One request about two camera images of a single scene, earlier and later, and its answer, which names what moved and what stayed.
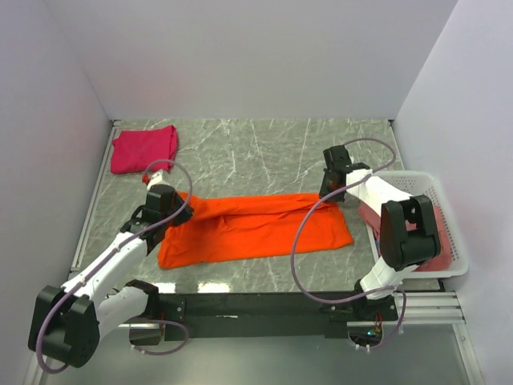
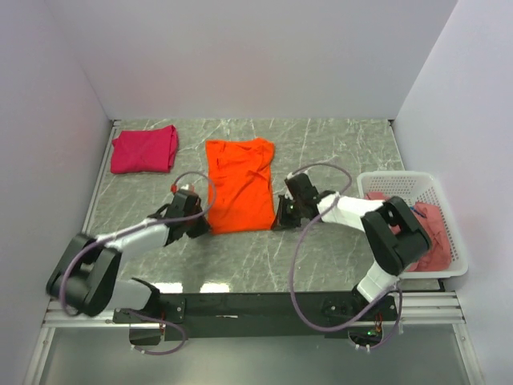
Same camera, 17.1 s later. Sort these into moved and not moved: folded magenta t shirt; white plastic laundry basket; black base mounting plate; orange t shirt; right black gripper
Moved: orange t shirt; right black gripper
Not moved: white plastic laundry basket; folded magenta t shirt; black base mounting plate
